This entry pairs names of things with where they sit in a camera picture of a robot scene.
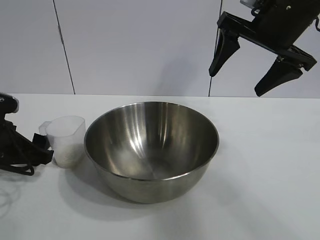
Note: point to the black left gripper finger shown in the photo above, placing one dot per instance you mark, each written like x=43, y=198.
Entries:
x=46, y=157
x=40, y=141

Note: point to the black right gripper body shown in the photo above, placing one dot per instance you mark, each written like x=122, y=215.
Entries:
x=275, y=27

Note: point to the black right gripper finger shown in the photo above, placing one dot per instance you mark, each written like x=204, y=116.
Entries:
x=280, y=75
x=225, y=52

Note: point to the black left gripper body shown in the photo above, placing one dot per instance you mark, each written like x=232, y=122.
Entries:
x=12, y=145

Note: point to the white rice grains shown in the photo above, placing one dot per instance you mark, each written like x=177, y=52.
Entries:
x=67, y=156

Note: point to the translucent plastic measuring cup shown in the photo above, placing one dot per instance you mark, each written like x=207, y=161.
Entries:
x=67, y=135

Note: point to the stainless steel mixing bowl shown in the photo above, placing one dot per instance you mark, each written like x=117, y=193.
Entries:
x=150, y=150

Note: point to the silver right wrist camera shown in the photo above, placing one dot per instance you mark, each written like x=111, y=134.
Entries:
x=246, y=2

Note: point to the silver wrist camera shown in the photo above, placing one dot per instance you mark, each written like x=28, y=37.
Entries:
x=246, y=2
x=8, y=102

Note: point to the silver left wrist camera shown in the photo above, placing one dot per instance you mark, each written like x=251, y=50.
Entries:
x=8, y=102

